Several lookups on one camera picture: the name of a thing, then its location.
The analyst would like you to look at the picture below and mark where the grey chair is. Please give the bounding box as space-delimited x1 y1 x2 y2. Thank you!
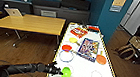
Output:
40 9 58 19

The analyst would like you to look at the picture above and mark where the silver laptop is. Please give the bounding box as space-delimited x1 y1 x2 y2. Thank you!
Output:
2 6 25 18

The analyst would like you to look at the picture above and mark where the blue colourful puzzle box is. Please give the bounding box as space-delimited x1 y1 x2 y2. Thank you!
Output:
76 36 101 64

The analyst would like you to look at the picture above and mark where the yellow game table white top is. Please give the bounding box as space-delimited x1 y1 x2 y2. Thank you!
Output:
44 19 127 77

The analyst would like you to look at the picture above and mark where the yellow plastic bowl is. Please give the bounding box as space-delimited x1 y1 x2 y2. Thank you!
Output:
68 37 80 45

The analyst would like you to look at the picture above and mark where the green plastic bowl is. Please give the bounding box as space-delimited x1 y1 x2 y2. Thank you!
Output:
60 66 74 77

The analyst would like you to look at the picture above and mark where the black red flat case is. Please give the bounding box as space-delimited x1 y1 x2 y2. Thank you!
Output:
86 25 101 34

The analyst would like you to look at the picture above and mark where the yellow wall sign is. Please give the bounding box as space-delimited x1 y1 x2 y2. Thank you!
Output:
108 0 128 14

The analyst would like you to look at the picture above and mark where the orange plastic bowl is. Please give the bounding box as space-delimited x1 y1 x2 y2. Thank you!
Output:
95 53 108 65

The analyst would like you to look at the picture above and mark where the dark grey sofa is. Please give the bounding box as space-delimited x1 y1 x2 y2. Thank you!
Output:
30 0 92 25

